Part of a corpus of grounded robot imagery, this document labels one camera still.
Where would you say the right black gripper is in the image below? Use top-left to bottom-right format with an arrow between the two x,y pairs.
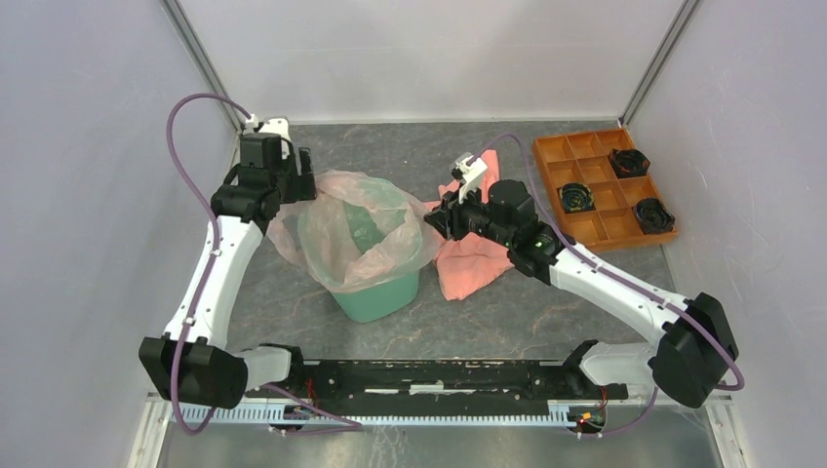
423,180 -> 514,249

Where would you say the translucent pink plastic trash bag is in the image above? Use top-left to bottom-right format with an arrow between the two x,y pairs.
266,170 -> 444,293

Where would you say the green plastic trash bin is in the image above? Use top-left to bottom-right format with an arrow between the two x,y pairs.
297,171 -> 424,324

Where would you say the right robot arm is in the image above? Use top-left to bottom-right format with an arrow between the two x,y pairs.
424,179 -> 744,409

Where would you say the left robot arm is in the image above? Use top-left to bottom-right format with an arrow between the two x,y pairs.
138,130 -> 316,410

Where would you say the salmon pink cloth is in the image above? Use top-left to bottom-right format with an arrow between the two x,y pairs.
422,148 -> 518,302

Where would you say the black green bag roll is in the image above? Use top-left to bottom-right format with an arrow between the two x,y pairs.
558,182 -> 595,214

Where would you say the black bag roll top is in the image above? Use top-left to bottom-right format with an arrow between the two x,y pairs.
609,149 -> 650,179

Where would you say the black bag roll right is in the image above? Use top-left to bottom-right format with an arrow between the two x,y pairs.
633,197 -> 676,235

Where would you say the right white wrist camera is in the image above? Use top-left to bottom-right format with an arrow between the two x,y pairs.
451,152 -> 488,205

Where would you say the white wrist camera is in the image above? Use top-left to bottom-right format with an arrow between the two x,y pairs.
451,152 -> 488,205
242,113 -> 292,160

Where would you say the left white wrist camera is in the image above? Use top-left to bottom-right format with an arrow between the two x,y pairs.
242,113 -> 292,160

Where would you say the left corner aluminium post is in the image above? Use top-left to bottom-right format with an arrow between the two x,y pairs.
160,0 -> 229,98

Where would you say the corner aluminium post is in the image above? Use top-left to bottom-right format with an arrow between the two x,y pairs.
617,0 -> 702,127
160,0 -> 229,98

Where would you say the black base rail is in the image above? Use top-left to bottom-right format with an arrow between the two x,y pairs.
246,360 -> 629,436

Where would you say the right corner aluminium post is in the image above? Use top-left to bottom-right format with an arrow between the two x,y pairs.
617,0 -> 702,127

